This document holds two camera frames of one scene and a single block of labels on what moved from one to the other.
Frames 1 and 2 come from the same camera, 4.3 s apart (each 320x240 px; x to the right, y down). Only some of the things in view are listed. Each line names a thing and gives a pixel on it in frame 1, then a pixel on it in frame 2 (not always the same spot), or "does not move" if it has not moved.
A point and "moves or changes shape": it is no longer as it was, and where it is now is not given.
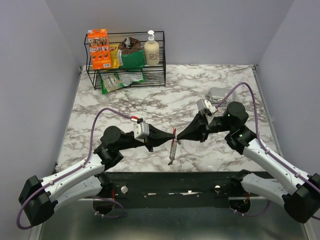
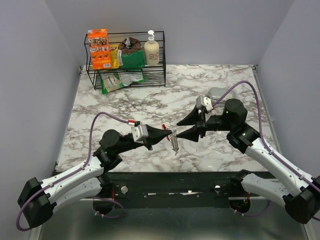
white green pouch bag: [127, 78] does not move
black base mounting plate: [171, 185] does not move
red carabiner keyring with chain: [173, 149] moves or changes shape
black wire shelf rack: [126, 60] does not move
